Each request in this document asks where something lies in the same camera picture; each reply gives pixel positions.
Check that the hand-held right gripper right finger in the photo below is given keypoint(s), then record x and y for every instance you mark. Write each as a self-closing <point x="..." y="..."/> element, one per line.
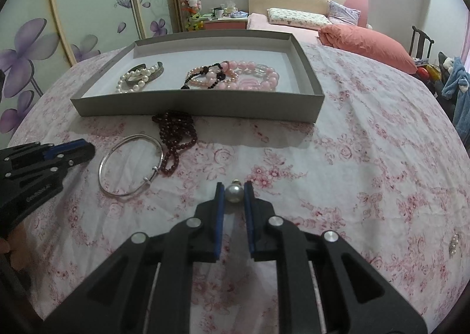
<point x="249" y="224"/>

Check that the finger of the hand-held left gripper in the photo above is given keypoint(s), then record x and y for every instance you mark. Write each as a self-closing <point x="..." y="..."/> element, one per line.
<point x="66" y="146"/>
<point x="79" y="159"/>

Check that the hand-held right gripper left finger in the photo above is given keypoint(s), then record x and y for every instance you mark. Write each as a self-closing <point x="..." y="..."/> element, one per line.
<point x="219" y="224"/>

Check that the thin silver bangle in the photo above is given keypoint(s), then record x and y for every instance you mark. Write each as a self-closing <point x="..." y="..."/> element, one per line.
<point x="100" y="172"/>

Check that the single white pearl pendant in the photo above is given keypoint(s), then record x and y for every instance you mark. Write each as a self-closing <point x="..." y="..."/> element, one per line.
<point x="234" y="194"/>

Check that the wide silver cuff bangle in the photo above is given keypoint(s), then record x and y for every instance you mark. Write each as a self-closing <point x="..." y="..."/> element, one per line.
<point x="156" y="73"/>

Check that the grey shallow cardboard box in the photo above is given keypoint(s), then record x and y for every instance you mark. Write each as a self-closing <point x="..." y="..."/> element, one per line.
<point x="169" y="59"/>

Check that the person's left hand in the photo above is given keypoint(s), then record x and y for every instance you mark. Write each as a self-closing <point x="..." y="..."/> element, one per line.
<point x="11" y="250"/>

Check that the pink nightstand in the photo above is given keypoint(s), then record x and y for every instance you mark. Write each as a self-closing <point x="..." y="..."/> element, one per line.
<point x="224" y="24"/>

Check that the white cup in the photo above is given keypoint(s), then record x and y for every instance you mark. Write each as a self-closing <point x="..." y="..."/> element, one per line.
<point x="219" y="13"/>

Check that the small pearl brooch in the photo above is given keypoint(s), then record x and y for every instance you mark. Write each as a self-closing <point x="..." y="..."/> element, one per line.
<point x="453" y="246"/>

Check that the white patterned pillow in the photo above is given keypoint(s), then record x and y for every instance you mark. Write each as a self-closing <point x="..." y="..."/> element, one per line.
<point x="297" y="18"/>

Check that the pink pillow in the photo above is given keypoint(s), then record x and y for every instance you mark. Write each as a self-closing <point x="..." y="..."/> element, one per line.
<point x="367" y="44"/>

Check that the red round object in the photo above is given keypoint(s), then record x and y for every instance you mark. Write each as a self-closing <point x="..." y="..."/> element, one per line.
<point x="422" y="72"/>

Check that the purple floral pillow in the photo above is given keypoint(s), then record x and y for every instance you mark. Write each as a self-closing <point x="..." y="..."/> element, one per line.
<point x="343" y="11"/>

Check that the blue fleece robe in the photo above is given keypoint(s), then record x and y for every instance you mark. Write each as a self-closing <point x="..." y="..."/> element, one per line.
<point x="459" y="99"/>

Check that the dark wooden chair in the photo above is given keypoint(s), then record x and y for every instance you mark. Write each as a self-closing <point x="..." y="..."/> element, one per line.
<point x="420" y="40"/>

